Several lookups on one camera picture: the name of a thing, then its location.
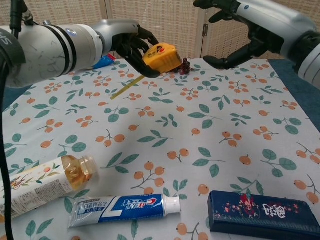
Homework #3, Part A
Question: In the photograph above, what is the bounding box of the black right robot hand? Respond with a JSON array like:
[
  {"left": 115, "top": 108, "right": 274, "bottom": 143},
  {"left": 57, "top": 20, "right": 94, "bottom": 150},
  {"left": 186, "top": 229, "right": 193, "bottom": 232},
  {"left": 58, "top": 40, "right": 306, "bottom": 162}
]
[{"left": 193, "top": 0, "right": 286, "bottom": 71}]

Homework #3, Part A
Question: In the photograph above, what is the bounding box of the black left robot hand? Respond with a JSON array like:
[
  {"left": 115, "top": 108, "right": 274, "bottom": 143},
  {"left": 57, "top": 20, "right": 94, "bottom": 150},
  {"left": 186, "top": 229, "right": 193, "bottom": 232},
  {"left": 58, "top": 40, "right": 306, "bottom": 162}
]
[{"left": 112, "top": 24, "right": 162, "bottom": 79}]

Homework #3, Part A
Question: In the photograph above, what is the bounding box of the yellow tape measure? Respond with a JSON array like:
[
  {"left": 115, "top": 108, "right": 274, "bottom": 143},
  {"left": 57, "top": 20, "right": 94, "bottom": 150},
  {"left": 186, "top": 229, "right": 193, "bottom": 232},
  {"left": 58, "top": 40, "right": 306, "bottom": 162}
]
[{"left": 110, "top": 43, "right": 182, "bottom": 101}]

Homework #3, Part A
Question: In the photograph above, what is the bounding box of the blue snack bag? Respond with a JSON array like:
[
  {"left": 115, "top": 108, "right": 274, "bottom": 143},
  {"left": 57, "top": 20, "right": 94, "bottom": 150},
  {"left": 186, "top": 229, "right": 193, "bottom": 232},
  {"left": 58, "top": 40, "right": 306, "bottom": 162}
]
[{"left": 91, "top": 54, "right": 117, "bottom": 70}]

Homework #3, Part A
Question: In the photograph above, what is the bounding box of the woven folding screen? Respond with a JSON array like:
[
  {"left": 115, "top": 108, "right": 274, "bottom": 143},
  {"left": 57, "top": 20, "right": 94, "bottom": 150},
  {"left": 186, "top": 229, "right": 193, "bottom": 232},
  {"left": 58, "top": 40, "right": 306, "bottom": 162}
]
[{"left": 0, "top": 0, "right": 320, "bottom": 61}]

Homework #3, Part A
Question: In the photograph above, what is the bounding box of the dark purple grape bunch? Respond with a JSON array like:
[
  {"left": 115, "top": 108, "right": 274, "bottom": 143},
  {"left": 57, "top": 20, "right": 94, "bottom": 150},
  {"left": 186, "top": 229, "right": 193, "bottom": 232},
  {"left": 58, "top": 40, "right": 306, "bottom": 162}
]
[{"left": 173, "top": 57, "right": 198, "bottom": 76}]

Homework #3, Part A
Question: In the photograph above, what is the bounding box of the floral patterned tablecloth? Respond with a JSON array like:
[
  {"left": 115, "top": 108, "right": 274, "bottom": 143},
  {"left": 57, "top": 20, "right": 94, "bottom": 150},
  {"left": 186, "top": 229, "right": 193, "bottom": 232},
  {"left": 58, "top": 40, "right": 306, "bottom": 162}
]
[{"left": 0, "top": 57, "right": 320, "bottom": 240}]

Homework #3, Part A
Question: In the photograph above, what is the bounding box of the blue white toothpaste tube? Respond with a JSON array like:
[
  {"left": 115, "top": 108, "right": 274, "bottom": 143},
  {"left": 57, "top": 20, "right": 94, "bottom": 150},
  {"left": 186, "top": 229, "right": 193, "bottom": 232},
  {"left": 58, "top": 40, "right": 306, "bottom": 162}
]
[{"left": 66, "top": 193, "right": 181, "bottom": 229}]

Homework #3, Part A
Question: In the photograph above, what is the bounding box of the tea bottle with white label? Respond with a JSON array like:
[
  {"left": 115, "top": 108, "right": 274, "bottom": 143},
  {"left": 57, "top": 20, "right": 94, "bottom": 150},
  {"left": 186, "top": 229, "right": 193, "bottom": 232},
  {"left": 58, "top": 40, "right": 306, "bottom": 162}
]
[{"left": 0, "top": 154, "right": 100, "bottom": 223}]

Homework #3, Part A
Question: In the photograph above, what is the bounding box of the navy blue floral box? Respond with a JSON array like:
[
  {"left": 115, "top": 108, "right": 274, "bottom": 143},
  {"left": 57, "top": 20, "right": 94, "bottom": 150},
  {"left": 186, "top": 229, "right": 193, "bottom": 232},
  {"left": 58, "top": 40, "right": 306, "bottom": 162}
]
[{"left": 207, "top": 190, "right": 320, "bottom": 240}]

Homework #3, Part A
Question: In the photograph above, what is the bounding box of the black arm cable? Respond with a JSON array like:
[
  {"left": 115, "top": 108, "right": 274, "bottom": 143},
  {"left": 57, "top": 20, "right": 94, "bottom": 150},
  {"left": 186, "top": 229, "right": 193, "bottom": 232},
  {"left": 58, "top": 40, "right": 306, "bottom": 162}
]
[{"left": 0, "top": 0, "right": 35, "bottom": 240}]

